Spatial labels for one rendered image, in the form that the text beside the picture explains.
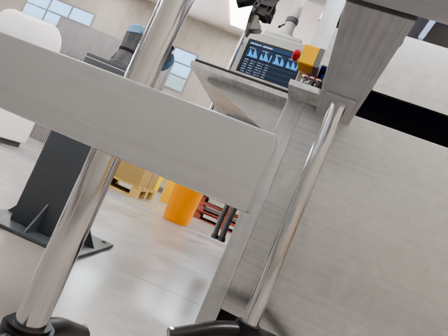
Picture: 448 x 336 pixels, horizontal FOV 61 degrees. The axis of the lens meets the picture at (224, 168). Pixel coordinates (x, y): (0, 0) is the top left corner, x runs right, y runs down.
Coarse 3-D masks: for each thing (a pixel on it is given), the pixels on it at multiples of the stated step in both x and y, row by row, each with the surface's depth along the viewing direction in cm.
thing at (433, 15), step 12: (372, 0) 64; (384, 0) 63; (396, 0) 62; (408, 0) 61; (420, 0) 60; (432, 0) 59; (444, 0) 58; (408, 12) 64; (420, 12) 62; (432, 12) 61; (444, 12) 60
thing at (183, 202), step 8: (176, 184) 416; (176, 192) 412; (184, 192) 408; (192, 192) 409; (176, 200) 409; (184, 200) 408; (192, 200) 410; (200, 200) 421; (168, 208) 413; (176, 208) 408; (184, 208) 408; (192, 208) 413; (168, 216) 410; (176, 216) 407; (184, 216) 409; (192, 216) 419; (184, 224) 411
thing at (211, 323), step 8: (240, 320) 107; (168, 328) 100; (176, 328) 99; (184, 328) 100; (192, 328) 100; (200, 328) 101; (208, 328) 102; (216, 328) 102; (224, 328) 103; (232, 328) 104; (240, 328) 105; (248, 328) 105; (256, 328) 106
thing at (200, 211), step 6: (204, 198) 586; (204, 204) 585; (210, 204) 586; (198, 210) 587; (204, 210) 614; (228, 210) 583; (198, 216) 585; (210, 216) 585; (216, 216) 585; (234, 216) 584; (210, 222) 614; (234, 222) 644
